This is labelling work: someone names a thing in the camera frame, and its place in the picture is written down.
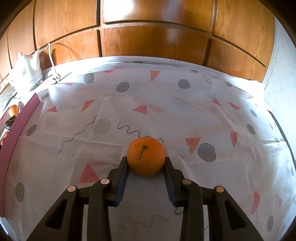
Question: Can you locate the orange with stem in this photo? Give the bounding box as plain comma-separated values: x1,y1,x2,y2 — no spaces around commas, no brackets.
126,137,166,177

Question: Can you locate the dark brown round fruit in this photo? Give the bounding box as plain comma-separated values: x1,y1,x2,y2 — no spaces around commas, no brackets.
5,115,18,131

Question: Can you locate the large orange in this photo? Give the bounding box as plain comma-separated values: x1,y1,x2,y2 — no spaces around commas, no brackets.
9,104,19,117

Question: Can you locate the white patterned tablecloth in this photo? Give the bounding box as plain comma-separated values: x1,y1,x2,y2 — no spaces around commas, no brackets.
1,57,295,240

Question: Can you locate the white electric kettle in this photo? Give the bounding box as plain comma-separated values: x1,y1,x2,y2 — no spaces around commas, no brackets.
10,50,43,92

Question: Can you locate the white power cable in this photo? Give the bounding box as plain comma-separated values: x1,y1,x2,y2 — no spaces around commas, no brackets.
36,43,62,84

